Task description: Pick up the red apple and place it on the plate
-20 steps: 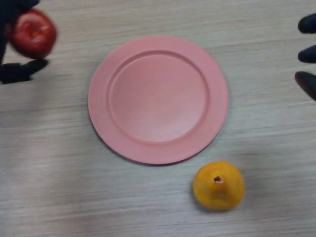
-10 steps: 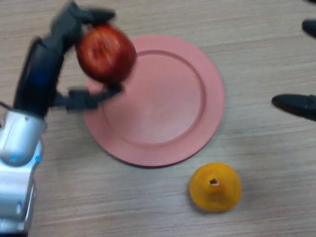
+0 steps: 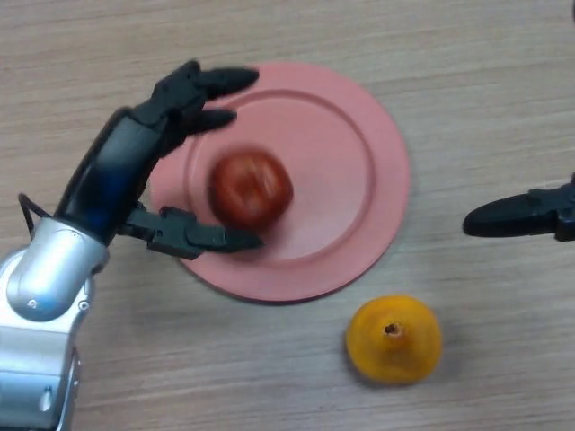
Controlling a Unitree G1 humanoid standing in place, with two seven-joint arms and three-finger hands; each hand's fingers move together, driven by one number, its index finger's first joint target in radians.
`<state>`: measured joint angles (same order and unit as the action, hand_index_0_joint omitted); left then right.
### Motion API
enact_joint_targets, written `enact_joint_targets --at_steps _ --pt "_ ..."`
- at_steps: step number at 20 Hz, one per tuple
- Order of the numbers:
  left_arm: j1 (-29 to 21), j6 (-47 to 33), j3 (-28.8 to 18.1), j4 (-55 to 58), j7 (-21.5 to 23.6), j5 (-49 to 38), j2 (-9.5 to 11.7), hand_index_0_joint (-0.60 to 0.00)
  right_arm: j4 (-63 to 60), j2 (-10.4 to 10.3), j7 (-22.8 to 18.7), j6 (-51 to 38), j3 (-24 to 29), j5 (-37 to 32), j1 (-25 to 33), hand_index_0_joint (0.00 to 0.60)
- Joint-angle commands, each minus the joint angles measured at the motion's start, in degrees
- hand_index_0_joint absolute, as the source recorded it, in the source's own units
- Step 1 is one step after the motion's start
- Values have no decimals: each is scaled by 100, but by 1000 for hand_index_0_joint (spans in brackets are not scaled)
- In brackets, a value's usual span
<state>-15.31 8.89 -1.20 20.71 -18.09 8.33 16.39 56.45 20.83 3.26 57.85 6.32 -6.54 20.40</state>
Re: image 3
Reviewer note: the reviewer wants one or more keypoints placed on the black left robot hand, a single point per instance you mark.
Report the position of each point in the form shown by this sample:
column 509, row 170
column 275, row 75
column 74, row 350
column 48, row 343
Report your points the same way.
column 112, row 170

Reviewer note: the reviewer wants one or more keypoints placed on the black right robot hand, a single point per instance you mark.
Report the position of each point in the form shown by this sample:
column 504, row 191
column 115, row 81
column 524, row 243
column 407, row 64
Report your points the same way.
column 516, row 215

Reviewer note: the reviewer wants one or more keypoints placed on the red apple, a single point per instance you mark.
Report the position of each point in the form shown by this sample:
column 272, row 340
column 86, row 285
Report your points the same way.
column 251, row 188

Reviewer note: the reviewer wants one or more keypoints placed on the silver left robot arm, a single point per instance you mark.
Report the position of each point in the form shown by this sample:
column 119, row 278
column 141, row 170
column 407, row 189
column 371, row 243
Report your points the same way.
column 45, row 274

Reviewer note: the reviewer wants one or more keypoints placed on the pink round plate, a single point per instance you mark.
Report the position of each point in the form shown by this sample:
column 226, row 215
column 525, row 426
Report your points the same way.
column 332, row 179

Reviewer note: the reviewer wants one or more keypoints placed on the yellow pear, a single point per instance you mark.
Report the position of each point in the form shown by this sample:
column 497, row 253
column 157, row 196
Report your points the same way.
column 395, row 345

